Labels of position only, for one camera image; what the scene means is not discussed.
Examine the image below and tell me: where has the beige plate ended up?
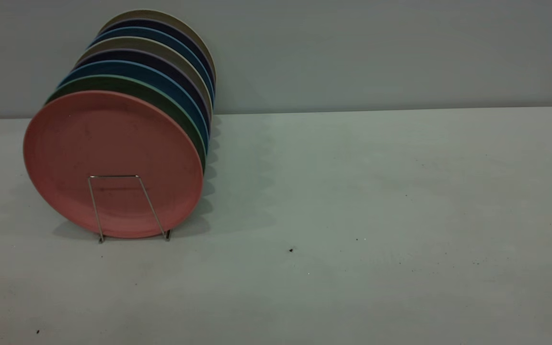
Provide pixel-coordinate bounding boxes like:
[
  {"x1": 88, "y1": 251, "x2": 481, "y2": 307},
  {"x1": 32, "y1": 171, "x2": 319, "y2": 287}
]
[
  {"x1": 99, "y1": 9, "x2": 217, "y2": 83},
  {"x1": 76, "y1": 36, "x2": 213, "y2": 120}
]

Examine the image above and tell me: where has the metal wire plate rack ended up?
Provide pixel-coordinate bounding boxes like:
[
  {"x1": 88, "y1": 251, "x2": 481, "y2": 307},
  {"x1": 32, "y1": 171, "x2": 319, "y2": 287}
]
[{"x1": 87, "y1": 174, "x2": 171, "y2": 243}]

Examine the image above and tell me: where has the pink plate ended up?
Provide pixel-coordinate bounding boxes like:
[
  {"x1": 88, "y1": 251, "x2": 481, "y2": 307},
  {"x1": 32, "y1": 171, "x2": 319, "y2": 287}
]
[{"x1": 23, "y1": 91, "x2": 204, "y2": 239}]

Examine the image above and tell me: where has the dark purple plate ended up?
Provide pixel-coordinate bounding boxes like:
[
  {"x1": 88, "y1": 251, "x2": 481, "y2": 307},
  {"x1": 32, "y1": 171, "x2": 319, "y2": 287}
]
[
  {"x1": 75, "y1": 48, "x2": 211, "y2": 136},
  {"x1": 99, "y1": 18, "x2": 216, "y2": 92}
]

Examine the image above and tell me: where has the green plate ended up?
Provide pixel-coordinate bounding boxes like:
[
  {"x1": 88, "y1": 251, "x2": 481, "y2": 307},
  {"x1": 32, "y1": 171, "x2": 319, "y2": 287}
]
[{"x1": 45, "y1": 75, "x2": 207, "y2": 171}]

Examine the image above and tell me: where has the blue plate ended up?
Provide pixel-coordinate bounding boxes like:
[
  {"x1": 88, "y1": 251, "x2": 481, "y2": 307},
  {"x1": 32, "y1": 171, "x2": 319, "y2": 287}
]
[
  {"x1": 89, "y1": 26, "x2": 215, "y2": 105},
  {"x1": 57, "y1": 60, "x2": 209, "y2": 154}
]

